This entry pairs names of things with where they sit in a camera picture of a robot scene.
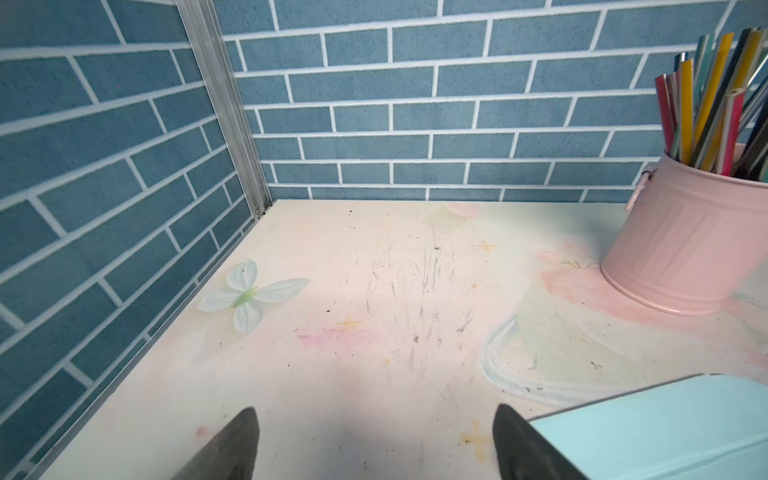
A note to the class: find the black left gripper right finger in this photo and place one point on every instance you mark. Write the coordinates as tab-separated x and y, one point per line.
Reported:
523	453

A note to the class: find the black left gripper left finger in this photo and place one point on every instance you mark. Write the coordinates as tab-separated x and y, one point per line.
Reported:
230	454

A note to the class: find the light blue paper box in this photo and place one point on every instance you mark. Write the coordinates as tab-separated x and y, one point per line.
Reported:
700	427

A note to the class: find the pink metal pencil bucket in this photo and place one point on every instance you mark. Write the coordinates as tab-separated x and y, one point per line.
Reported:
691	238

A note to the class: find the bundle of coloured pencils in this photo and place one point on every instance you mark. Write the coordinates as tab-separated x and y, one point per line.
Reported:
713	106

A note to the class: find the left aluminium corner post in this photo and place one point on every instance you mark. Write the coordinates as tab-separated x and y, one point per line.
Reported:
204	33

